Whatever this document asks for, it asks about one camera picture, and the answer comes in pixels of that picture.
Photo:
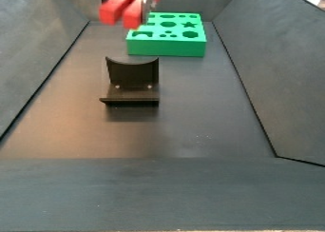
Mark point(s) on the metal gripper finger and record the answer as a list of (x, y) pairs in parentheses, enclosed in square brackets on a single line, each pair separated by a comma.
[(146, 7)]

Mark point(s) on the red slotted block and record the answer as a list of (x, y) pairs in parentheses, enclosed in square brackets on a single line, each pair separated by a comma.
[(121, 10)]

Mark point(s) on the green foam shape board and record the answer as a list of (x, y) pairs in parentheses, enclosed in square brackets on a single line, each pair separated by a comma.
[(170, 34)]

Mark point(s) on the black angled stand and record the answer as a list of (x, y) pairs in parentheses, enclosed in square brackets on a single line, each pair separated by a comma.
[(134, 82)]

